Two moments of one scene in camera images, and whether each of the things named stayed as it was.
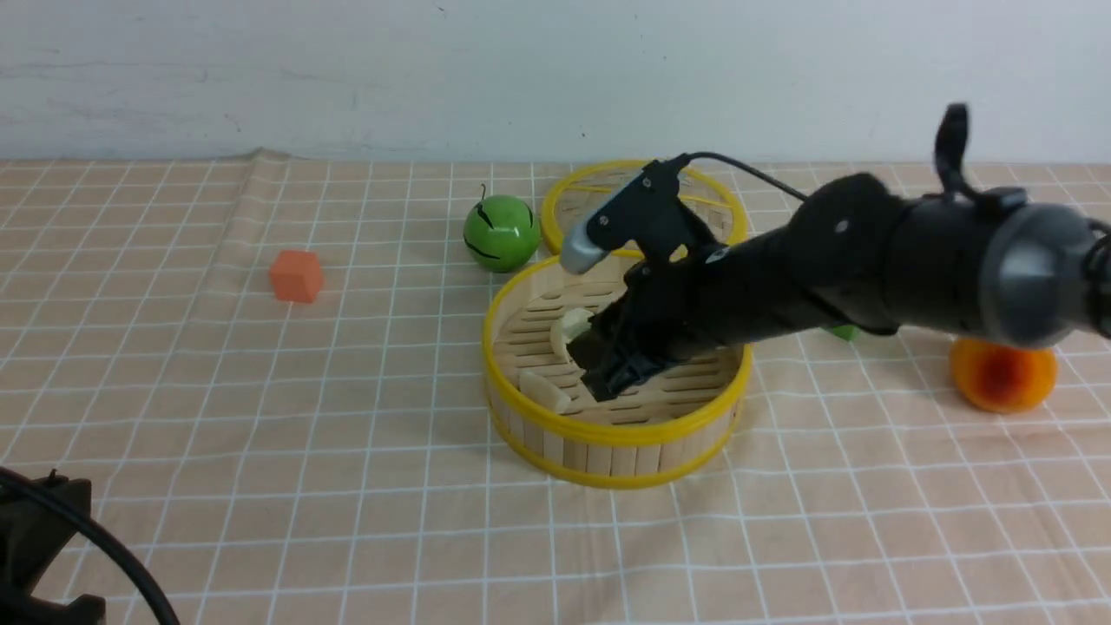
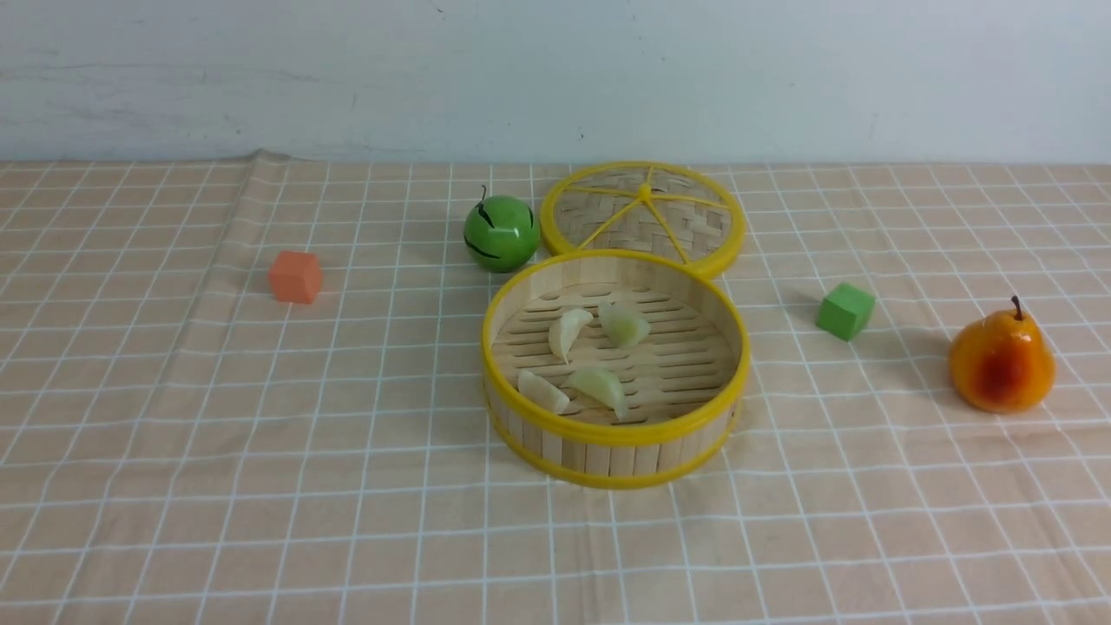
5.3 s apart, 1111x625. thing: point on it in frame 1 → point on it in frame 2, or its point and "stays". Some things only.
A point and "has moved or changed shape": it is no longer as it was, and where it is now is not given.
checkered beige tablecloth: [266, 379] stays
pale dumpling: [543, 391] stays
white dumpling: [574, 324] stays
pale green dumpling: [575, 322] has moved or changed shape
